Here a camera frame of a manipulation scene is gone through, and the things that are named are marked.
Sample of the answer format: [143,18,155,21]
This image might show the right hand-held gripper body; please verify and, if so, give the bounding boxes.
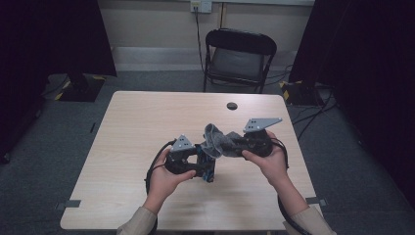
[241,117,284,159]

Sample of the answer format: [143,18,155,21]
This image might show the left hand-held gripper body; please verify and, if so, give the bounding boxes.
[164,134,199,175]

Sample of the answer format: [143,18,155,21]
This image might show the grey terry cloth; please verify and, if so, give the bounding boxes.
[200,122,245,160]

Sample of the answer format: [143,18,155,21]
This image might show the person's right hand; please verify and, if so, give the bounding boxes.
[242,130,290,187]

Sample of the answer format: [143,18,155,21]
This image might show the person's left hand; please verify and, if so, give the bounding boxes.
[143,149,197,214]

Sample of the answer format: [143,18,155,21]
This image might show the black stand base striped tape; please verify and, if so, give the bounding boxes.
[278,79,324,107]
[54,72,107,103]

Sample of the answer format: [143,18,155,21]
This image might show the grey tape strip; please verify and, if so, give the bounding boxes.
[55,199,82,211]
[306,196,328,208]

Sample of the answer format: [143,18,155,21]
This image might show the black folding chair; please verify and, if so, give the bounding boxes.
[203,27,278,95]

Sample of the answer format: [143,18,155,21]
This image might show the dark curtain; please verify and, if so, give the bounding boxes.
[288,0,415,210]
[0,0,117,165]

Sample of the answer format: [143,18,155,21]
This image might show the left hand-held gripper cable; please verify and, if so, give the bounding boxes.
[144,139,177,197]

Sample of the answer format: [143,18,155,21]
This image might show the hand-held gripper cable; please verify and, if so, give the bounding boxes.
[144,139,177,197]
[270,136,314,235]

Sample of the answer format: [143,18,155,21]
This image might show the black floor cables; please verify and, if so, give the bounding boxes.
[292,87,339,141]

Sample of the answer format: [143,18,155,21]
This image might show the right hand-held gripper cable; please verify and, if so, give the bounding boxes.
[270,136,314,235]

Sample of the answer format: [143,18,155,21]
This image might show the black power cable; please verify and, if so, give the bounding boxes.
[194,6,207,74]

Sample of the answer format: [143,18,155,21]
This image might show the thin wall cable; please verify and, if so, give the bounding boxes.
[218,2,227,29]

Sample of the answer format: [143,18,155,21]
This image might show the white wall socket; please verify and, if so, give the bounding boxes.
[190,0,213,14]

